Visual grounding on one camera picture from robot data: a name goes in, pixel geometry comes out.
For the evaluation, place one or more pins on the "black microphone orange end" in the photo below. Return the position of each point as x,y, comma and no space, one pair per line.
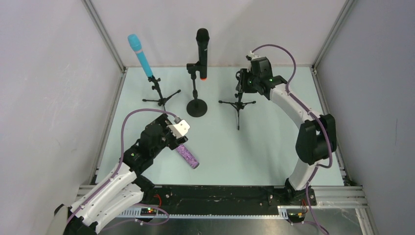
202,38

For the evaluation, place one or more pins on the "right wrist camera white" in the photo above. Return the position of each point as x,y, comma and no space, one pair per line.
251,56

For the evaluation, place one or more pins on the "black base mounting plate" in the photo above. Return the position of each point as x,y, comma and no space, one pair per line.
217,200

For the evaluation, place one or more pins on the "black tripod shock mount stand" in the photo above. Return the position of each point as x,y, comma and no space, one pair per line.
238,106

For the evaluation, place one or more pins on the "small black tripod stand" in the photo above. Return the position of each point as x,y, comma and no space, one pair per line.
156,87

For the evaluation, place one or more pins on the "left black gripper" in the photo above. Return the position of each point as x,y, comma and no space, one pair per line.
174,141

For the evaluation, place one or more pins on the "blue microphone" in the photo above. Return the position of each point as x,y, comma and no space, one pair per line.
136,46

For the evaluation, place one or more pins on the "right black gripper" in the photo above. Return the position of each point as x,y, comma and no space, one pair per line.
242,79

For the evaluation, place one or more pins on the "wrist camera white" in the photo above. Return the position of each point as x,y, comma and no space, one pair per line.
251,56
179,129

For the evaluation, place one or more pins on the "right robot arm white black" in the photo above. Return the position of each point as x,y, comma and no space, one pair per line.
316,139

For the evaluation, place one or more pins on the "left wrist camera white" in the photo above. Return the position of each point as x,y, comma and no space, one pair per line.
179,129

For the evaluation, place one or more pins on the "purple glitter microphone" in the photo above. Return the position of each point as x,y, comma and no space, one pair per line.
188,156

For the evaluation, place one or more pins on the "black round base mic stand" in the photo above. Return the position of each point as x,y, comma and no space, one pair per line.
195,107

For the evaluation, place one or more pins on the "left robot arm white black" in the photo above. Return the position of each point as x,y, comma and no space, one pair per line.
125,185

